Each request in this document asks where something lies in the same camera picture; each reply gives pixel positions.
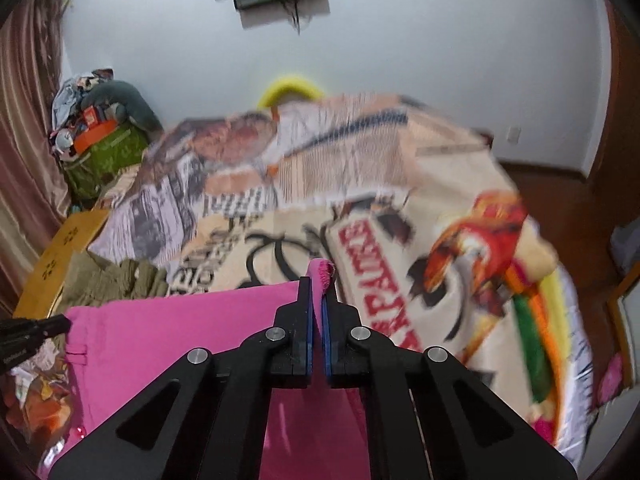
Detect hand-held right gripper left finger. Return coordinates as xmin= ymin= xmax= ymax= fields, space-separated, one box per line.
xmin=50 ymin=276 xmax=315 ymax=480

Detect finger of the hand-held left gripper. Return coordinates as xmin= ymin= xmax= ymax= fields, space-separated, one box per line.
xmin=0 ymin=313 xmax=71 ymax=376

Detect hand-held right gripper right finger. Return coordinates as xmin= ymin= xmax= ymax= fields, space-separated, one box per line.
xmin=322 ymin=294 xmax=577 ymax=480

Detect pink pants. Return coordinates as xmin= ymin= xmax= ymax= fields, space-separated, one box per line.
xmin=37 ymin=258 xmax=386 ymax=480

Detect olive green pants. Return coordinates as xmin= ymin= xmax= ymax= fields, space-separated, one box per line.
xmin=52 ymin=252 xmax=171 ymax=312

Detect pile of colourful packets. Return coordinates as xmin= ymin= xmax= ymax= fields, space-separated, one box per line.
xmin=0 ymin=350 xmax=87 ymax=463

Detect wooden board with paw cutouts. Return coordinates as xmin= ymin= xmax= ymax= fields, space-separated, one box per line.
xmin=12 ymin=209 xmax=111 ymax=322

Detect printed blanket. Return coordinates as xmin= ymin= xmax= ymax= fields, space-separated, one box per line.
xmin=87 ymin=91 xmax=593 ymax=467

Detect brown curtain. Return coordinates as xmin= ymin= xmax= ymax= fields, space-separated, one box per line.
xmin=0 ymin=0 xmax=74 ymax=317

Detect green patterned bag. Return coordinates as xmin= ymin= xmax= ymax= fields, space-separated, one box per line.
xmin=65 ymin=122 xmax=151 ymax=202

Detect orange box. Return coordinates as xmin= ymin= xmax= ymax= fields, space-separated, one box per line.
xmin=72 ymin=105 xmax=122 ymax=157

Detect pile of mixed clothes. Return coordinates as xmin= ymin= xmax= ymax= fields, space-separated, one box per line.
xmin=50 ymin=69 xmax=116 ymax=127

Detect pink cloth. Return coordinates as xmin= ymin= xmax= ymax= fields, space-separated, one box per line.
xmin=597 ymin=352 xmax=626 ymax=407

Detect wooden framed mirror door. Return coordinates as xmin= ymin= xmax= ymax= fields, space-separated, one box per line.
xmin=607 ymin=264 xmax=640 ymax=392

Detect pale blue bag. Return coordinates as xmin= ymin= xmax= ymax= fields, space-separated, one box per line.
xmin=609 ymin=224 xmax=640 ymax=276

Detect brown wooden door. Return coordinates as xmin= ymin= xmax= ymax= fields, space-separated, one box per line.
xmin=582 ymin=0 xmax=640 ymax=182

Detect yellow ring cushion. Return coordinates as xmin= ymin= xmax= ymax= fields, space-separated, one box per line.
xmin=256 ymin=74 xmax=326 ymax=111

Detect black hanging cable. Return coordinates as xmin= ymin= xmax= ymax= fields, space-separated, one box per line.
xmin=282 ymin=0 xmax=307 ymax=36

